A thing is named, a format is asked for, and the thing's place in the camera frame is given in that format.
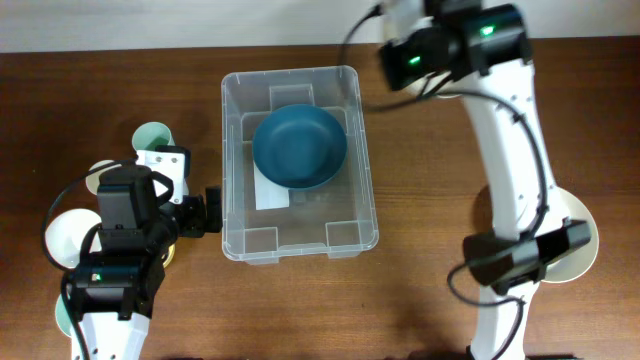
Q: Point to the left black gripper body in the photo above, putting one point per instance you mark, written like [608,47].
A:
[190,216]

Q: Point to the dark blue bowl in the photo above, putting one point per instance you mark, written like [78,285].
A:
[300,147]

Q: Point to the cream white bowl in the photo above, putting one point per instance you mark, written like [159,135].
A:
[562,254]

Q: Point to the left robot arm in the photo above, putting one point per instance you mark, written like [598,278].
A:
[109,296]

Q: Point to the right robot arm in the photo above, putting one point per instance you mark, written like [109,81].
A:
[540,232]

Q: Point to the yellow cup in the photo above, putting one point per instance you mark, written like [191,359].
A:
[168,256]

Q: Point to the clear plastic storage bin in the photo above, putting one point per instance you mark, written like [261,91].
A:
[337,219]

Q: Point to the mint green cup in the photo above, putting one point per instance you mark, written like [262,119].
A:
[150,135]
[62,318]

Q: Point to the light grey cup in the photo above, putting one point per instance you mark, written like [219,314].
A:
[92,182]

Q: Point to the cream white cup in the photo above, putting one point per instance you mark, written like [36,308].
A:
[65,234]

